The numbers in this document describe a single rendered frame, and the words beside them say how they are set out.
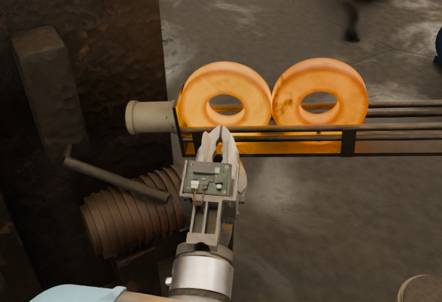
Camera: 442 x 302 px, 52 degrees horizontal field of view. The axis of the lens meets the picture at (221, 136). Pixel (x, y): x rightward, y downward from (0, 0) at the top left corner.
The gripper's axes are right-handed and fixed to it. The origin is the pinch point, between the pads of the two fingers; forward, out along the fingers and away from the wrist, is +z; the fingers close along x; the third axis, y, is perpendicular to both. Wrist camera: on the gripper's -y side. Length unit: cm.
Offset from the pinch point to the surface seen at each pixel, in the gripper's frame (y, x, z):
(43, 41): 5.1, 30.4, 12.7
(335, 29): -126, -43, 157
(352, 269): -77, -36, 6
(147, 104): -4.5, 13.9, 8.2
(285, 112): -2.7, -9.7, 7.2
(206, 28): -124, 28, 151
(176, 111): -1.9, 7.9, 5.4
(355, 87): 2.6, -20.0, 8.9
